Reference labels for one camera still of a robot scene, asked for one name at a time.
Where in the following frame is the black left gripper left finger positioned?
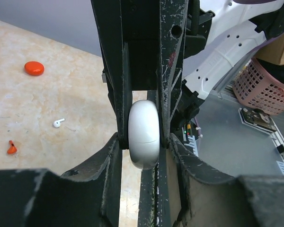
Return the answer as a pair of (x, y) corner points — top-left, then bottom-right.
(0, 134), (122, 227)

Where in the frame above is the pink plastic basket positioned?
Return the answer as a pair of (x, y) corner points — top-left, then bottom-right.
(232, 58), (284, 115)

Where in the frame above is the white earbud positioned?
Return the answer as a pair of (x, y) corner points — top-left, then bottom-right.
(53, 118), (65, 128)

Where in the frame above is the orange earbud charging case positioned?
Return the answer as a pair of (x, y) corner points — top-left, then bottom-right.
(24, 61), (44, 76)

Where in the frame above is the orange earbud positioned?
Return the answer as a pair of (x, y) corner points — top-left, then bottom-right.
(7, 140), (17, 155)

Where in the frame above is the black printed card box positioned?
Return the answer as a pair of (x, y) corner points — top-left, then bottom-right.
(239, 108), (277, 133)

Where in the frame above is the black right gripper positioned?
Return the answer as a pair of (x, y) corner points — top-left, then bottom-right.
(91, 0), (213, 149)

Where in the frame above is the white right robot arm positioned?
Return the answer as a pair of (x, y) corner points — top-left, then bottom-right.
(91, 0), (284, 149)

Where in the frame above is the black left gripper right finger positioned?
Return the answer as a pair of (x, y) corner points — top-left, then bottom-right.
(156, 134), (284, 227)

